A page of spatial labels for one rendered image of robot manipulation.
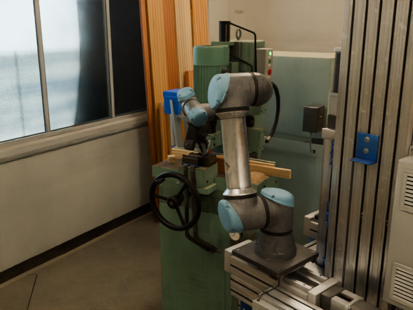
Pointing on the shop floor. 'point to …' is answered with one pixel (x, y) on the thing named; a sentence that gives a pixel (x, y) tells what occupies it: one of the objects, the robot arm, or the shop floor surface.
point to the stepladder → (170, 103)
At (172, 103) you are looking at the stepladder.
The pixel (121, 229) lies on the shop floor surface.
